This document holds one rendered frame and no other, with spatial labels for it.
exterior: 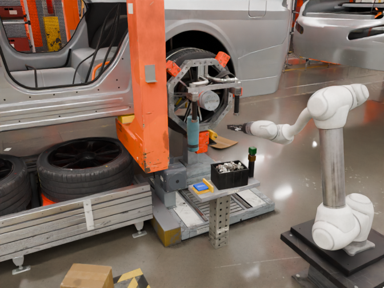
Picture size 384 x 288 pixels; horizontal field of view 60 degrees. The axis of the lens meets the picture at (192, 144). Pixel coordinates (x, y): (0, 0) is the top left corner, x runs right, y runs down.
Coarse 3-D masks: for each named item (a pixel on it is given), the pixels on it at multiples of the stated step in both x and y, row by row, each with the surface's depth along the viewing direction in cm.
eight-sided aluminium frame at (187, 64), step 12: (192, 60) 238; (204, 60) 238; (216, 60) 242; (180, 72) 233; (168, 84) 234; (168, 96) 236; (228, 96) 258; (168, 108) 240; (228, 108) 262; (180, 120) 246; (216, 120) 261
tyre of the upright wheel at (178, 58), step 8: (184, 48) 253; (192, 48) 251; (168, 56) 249; (176, 56) 240; (184, 56) 239; (192, 56) 241; (200, 56) 244; (208, 56) 247; (176, 64) 238; (168, 80) 240; (168, 120) 251; (176, 128) 257
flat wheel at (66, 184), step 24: (72, 144) 255; (96, 144) 262; (120, 144) 254; (48, 168) 217; (72, 168) 261; (96, 168) 217; (120, 168) 224; (48, 192) 220; (72, 192) 213; (96, 192) 217
